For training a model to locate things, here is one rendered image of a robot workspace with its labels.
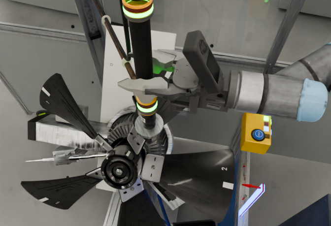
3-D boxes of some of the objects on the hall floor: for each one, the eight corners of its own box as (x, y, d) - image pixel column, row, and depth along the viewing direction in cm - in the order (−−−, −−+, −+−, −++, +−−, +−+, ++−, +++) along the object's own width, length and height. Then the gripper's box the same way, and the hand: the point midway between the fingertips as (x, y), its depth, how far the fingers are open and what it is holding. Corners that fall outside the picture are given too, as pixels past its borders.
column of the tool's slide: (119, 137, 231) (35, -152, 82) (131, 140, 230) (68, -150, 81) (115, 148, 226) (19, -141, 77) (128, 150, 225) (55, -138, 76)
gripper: (226, 133, 54) (117, 114, 56) (231, 80, 61) (134, 65, 63) (236, 108, 47) (111, 88, 49) (240, 50, 54) (130, 36, 56)
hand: (128, 66), depth 54 cm, fingers open, 6 cm apart
